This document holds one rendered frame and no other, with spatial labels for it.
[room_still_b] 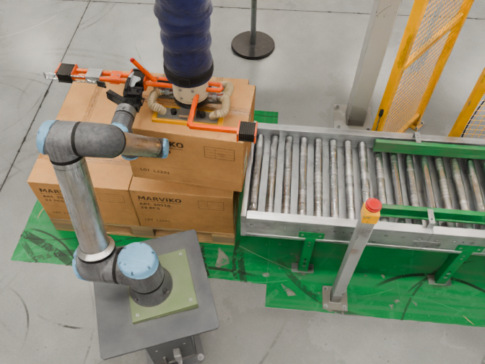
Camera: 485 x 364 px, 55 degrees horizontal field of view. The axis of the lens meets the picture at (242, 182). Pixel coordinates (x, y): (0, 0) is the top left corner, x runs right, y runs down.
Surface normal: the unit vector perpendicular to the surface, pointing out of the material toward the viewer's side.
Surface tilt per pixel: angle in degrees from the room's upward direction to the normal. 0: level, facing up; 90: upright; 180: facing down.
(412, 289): 0
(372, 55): 88
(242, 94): 1
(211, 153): 90
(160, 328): 0
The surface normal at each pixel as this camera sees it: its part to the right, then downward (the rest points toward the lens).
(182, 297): -0.07, -0.61
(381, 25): -0.10, 0.80
